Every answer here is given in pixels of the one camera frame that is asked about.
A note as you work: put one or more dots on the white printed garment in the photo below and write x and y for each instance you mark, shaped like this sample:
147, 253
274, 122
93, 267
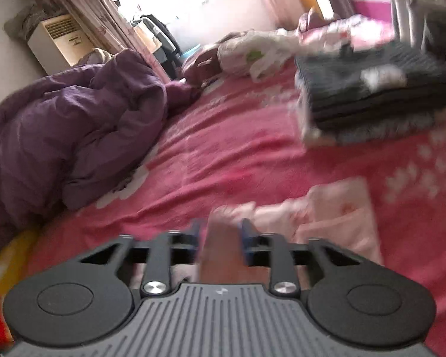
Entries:
252, 54

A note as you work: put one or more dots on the yellow pillow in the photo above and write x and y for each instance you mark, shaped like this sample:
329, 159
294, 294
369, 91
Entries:
15, 260

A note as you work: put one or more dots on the floral folded garment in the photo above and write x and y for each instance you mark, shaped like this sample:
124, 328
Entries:
330, 137

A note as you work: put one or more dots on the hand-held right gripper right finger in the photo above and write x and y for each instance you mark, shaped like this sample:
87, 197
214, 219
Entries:
248, 243

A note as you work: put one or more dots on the grey folded garment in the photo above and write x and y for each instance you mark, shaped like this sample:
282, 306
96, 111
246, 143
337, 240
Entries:
412, 18

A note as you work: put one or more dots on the white standing air conditioner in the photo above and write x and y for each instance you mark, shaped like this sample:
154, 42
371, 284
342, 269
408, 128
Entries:
59, 41

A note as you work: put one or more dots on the dark striped folded garment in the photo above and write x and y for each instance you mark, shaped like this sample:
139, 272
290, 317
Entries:
364, 81

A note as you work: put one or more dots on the dusty pink clothing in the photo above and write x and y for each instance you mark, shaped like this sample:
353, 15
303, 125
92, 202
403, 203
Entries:
319, 26

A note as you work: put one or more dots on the maroon clothing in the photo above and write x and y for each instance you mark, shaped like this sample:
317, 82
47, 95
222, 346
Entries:
200, 63

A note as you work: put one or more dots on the light blue basin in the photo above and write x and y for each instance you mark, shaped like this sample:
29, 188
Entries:
191, 49

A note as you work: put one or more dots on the hanging dark clothes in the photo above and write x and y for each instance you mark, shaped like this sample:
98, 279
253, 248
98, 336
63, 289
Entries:
159, 37

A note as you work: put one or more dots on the purple duvet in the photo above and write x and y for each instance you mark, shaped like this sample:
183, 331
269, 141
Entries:
67, 126

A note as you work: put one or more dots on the pink printed pants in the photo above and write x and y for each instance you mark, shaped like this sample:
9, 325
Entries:
338, 215

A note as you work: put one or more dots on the pink floral curtain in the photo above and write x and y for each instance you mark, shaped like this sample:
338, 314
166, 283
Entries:
96, 15

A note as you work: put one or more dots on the grey checked cloth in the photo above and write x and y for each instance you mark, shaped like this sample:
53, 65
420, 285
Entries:
26, 20

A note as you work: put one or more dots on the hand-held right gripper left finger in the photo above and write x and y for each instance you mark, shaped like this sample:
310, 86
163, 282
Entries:
197, 241

